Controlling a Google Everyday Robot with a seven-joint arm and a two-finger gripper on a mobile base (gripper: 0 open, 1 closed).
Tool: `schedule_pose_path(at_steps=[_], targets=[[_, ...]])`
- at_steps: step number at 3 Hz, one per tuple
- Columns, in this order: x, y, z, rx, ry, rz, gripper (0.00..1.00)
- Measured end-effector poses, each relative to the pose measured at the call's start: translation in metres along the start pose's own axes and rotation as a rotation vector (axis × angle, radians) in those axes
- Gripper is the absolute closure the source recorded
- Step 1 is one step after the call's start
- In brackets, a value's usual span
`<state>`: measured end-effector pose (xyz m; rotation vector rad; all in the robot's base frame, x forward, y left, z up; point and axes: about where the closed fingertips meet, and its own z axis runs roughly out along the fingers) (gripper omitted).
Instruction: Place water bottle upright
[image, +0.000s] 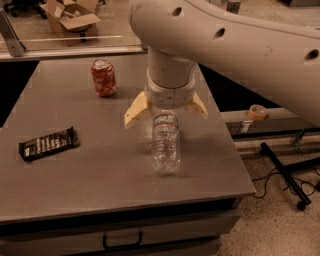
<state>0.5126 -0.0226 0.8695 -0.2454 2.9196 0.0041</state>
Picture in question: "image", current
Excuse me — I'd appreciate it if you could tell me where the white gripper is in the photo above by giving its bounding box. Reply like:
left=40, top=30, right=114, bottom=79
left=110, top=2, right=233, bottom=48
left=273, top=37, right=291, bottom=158
left=124, top=72, right=208, bottom=129

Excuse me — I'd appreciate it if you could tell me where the clear plastic water bottle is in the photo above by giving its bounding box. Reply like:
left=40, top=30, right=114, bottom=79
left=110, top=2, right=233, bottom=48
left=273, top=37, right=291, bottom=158
left=152, top=110, right=180, bottom=175

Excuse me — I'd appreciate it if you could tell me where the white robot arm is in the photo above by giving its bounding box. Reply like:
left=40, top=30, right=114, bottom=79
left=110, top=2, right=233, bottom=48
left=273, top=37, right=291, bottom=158
left=129, top=0, right=320, bottom=126

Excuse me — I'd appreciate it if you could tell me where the red soda can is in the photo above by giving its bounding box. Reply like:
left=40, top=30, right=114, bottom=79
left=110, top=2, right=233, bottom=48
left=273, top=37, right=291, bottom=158
left=91, top=59, right=116, bottom=97

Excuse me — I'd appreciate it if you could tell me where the orange tape roll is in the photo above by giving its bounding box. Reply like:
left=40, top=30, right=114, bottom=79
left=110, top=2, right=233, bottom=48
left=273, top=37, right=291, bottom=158
left=248, top=104, right=268, bottom=121

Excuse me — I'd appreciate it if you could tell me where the grey low side ledge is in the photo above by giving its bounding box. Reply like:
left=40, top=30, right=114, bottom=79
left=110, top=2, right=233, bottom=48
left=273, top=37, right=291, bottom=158
left=221, top=108, right=315, bottom=135

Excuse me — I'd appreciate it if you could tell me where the open cardboard box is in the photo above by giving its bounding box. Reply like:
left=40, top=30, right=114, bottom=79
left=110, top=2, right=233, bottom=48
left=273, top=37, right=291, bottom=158
left=41, top=0, right=101, bottom=46

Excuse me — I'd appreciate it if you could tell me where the black wheeled stand leg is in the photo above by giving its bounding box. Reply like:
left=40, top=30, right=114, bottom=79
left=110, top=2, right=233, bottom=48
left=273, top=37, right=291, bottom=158
left=260, top=142, right=320, bottom=211

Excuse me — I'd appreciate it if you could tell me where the black candy bar wrapper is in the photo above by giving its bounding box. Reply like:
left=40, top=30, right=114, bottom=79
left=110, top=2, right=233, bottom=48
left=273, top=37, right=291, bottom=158
left=19, top=127, right=80, bottom=162

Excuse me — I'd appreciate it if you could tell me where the glass barrier panel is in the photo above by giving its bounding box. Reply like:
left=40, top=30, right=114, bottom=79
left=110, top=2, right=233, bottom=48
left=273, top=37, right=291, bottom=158
left=1, top=0, right=141, bottom=51

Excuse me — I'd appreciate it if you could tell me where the grey cabinet with drawer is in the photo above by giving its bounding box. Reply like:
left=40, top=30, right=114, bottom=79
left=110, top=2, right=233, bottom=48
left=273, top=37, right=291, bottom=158
left=0, top=196, right=242, bottom=256

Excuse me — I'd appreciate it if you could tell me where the right metal glass bracket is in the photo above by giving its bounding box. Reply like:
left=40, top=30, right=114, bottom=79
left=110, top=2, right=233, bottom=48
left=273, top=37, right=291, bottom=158
left=226, top=0, right=241, bottom=14

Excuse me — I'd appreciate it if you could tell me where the metal glass bracket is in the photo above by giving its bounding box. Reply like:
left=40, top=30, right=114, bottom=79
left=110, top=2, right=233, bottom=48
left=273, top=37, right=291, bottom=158
left=0, top=8, right=26, bottom=57
left=226, top=0, right=241, bottom=14

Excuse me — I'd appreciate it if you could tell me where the black drawer handle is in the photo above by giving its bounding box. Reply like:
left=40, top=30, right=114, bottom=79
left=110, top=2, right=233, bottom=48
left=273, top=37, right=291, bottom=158
left=102, top=231, right=143, bottom=251

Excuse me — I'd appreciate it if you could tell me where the left metal glass bracket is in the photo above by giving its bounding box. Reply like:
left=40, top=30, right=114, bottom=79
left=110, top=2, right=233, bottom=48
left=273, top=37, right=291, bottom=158
left=0, top=8, right=26, bottom=57

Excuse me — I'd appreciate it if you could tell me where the black floor cable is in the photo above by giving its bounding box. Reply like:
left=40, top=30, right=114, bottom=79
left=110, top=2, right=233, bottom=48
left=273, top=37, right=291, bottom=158
left=252, top=164, right=320, bottom=200

